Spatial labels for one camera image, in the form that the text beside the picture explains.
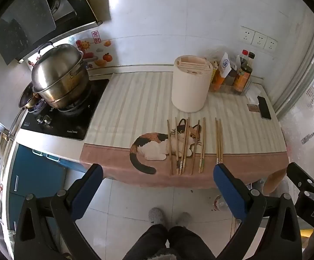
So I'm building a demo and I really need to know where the light wooden chopstick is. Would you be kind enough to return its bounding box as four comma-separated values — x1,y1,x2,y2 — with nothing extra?
167,120,173,175

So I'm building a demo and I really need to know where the black smartphone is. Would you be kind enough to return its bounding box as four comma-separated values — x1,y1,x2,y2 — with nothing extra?
257,95,272,120

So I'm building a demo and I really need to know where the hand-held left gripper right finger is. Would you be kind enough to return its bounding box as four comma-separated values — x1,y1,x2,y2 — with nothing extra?
213,163,301,260

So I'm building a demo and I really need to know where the row of wooden chopsticks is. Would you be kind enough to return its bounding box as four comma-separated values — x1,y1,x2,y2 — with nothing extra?
167,116,224,176

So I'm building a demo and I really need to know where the cat printed striped tablecloth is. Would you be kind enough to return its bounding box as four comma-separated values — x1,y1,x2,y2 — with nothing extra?
80,72,289,189

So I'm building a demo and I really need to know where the blue kitchen cabinet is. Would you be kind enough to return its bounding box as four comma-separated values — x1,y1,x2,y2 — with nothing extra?
7,143,92,250

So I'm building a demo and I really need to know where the clear plastic bag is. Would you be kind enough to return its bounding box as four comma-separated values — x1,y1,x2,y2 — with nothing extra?
204,47,240,68

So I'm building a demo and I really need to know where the tan rounded stool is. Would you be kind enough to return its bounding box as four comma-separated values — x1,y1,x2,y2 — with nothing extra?
264,168,287,195

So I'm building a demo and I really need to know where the person's right leg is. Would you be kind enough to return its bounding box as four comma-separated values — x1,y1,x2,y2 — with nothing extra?
168,226,217,260

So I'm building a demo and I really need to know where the white wall socket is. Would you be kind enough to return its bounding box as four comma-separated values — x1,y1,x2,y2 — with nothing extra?
264,36,278,52
239,26,255,44
252,31,267,48

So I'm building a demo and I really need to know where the clear plastic organizer tray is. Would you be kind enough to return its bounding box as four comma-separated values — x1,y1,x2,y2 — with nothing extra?
210,80,253,96

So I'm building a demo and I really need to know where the metal window frame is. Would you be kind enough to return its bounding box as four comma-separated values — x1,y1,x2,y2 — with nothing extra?
275,19,314,120

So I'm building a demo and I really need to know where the person's left leg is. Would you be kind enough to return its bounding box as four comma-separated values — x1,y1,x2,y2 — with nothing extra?
123,223,171,260

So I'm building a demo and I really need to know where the red capped dark sauce bottle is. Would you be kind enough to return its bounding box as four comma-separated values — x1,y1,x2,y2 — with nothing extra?
240,49,249,69

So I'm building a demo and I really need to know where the black range hood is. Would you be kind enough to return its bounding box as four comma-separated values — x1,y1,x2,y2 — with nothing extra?
0,0,103,65

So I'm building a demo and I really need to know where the cream cylindrical chopstick holder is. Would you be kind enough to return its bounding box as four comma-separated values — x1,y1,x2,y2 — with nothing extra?
171,55,213,113

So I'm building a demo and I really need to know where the stainless steel steamer pot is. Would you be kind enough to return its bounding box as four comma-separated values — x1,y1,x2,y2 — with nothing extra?
31,42,90,109

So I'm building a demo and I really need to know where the brown bottle with orange label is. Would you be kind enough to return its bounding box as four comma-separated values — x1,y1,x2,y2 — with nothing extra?
233,62,253,92

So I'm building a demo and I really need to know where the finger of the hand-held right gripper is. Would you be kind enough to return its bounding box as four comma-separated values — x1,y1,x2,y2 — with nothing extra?
286,162,314,193

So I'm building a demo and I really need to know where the grey slipper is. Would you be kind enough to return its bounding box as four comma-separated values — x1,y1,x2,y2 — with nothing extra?
149,208,167,226
174,212,191,228

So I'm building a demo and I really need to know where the person's leg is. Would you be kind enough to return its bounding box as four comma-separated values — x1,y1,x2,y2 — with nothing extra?
168,226,217,260
123,223,171,260

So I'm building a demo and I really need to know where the white crumpled tissue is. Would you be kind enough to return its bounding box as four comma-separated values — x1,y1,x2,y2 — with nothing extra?
245,91,259,105

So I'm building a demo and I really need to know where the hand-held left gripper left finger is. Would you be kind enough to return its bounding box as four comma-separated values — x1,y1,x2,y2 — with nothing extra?
14,163,104,260

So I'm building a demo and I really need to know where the green-banded wooden chopstick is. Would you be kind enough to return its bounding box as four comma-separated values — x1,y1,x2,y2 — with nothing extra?
215,117,220,166

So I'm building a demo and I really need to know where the white packet with blue emblem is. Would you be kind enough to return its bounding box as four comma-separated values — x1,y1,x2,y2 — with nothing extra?
219,52,232,78

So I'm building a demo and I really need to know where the metal wok with handle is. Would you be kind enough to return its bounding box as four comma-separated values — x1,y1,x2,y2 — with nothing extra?
8,83,42,141

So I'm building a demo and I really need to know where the orange seasoning bottle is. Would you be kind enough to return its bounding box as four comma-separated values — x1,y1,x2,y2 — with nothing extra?
213,69,226,87

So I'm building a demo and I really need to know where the black glass gas stove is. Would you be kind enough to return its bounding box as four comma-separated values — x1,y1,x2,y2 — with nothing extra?
20,78,110,141

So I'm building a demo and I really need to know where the fruit printed wall sticker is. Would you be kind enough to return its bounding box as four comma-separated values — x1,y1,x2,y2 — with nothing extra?
27,30,114,78

